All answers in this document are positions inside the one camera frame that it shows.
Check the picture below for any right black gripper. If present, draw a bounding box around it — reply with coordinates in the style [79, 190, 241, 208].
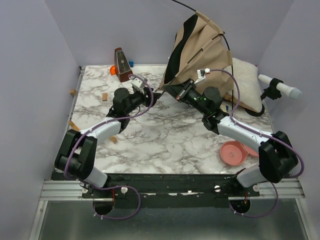
[163, 77, 209, 116]

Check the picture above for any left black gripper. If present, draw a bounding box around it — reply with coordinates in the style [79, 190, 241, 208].
[125, 86, 162, 115]

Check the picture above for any tan pet tent fabric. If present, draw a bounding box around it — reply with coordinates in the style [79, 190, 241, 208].
[156, 11, 235, 96]

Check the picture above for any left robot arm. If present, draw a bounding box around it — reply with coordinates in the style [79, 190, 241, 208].
[54, 87, 161, 198]

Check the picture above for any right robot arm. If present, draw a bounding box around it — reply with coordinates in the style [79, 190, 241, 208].
[163, 79, 298, 196]

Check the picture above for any pink cat-ear pet bowl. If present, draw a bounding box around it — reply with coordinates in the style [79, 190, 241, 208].
[219, 140, 248, 167]

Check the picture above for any blue small toy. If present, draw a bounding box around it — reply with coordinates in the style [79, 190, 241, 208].
[128, 61, 134, 68]

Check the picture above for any brown wooden metronome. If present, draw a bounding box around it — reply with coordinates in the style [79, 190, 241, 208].
[114, 47, 133, 83]

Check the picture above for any orange plastic cup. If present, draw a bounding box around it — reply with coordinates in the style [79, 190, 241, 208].
[109, 65, 117, 76]

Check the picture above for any small wooden block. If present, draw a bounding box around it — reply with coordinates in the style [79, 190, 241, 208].
[102, 93, 108, 102]

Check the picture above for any wooden toy car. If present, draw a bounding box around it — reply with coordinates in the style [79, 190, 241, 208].
[220, 103, 229, 113]

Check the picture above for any white fluffy pillow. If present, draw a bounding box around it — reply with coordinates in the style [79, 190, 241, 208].
[232, 57, 263, 113]

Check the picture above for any wooden block on edge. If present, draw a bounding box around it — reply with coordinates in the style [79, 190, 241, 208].
[70, 89, 77, 96]

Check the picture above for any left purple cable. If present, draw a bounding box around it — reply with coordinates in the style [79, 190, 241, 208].
[63, 73, 155, 221]

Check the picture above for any purple cable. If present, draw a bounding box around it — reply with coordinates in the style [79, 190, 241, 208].
[204, 68, 306, 218]
[63, 73, 155, 221]

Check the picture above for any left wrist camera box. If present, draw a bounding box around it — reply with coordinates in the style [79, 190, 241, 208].
[130, 77, 146, 94]

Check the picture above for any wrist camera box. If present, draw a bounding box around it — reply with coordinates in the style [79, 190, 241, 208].
[194, 68, 211, 86]
[130, 77, 146, 94]

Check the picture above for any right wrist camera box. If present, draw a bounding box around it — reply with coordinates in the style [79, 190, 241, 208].
[194, 68, 211, 86]

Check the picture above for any wooden stand frame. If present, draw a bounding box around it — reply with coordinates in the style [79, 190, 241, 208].
[68, 119, 121, 145]

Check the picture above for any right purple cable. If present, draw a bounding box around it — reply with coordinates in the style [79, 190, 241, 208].
[204, 68, 306, 218]

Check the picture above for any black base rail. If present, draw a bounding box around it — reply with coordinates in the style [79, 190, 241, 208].
[82, 173, 260, 209]

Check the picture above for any white microphone on mount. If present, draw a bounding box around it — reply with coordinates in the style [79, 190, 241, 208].
[258, 74, 303, 101]

